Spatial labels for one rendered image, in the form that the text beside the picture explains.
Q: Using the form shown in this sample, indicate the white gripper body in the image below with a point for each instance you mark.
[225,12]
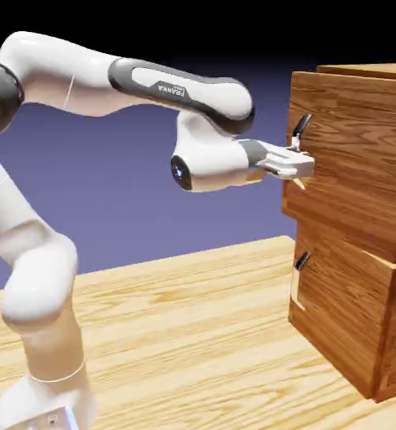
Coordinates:
[292,163]

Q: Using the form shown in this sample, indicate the wooden cabinet door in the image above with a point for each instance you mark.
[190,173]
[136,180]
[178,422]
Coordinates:
[342,302]
[352,161]

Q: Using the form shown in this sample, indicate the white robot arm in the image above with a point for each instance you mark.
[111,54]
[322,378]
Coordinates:
[84,80]

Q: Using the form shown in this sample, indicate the wooden cabinet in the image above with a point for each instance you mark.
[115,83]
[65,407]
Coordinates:
[359,235]

